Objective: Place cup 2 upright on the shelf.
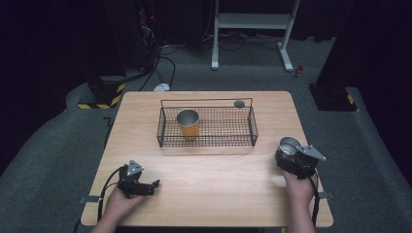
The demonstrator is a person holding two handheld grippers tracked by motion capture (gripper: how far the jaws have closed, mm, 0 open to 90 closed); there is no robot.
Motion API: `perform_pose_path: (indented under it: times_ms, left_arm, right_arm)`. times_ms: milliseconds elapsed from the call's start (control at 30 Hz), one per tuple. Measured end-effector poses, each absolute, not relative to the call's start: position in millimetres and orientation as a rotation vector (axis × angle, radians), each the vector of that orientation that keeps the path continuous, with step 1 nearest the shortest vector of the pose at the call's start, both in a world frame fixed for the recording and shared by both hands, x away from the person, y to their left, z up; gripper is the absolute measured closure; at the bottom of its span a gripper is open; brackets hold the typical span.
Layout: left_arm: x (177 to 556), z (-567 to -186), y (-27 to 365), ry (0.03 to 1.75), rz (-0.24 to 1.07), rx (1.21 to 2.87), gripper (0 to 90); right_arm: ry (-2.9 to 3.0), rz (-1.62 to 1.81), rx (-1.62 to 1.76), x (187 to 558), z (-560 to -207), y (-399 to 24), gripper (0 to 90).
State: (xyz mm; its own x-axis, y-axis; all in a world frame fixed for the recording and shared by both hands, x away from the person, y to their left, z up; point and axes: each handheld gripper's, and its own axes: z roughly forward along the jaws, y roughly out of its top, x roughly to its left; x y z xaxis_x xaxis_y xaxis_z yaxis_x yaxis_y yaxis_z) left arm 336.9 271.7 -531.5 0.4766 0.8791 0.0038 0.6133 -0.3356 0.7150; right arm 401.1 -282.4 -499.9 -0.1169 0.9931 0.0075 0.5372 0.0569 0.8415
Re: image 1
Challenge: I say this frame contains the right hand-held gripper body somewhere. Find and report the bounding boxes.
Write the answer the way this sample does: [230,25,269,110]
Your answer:
[285,145,327,180]

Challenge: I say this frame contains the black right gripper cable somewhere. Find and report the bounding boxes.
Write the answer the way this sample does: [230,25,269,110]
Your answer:
[307,176,322,228]

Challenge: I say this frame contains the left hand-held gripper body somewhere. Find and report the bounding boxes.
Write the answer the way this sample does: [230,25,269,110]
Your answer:
[117,158,155,199]

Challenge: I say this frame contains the dark equipment rack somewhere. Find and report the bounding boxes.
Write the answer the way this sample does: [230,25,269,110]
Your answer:
[135,0,163,73]

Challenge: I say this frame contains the black wire basket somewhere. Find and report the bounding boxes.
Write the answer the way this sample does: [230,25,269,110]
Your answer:
[156,97,259,149]

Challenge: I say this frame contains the steel cup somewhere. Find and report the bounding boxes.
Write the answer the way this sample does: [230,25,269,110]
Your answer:
[176,109,200,142]
[275,136,304,160]

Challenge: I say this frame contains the person's right hand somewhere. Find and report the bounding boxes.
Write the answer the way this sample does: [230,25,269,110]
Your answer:
[280,169,321,208]

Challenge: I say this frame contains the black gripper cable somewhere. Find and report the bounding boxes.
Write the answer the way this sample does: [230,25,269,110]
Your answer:
[96,165,126,223]
[307,176,322,228]

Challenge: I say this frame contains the black yellow striped base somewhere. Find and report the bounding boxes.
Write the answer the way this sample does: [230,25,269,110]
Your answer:
[309,83,360,113]
[77,76,126,111]

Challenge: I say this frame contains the person's left hand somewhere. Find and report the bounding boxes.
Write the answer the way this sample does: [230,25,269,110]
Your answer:
[103,186,147,223]

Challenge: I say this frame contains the white metal stand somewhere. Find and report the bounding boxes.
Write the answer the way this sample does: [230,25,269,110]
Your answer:
[211,0,300,73]

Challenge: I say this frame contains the black floor cables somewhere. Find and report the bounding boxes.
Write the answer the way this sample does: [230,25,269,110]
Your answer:
[139,43,180,92]

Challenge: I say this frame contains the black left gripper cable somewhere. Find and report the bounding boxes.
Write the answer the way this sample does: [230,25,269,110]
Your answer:
[96,165,126,223]

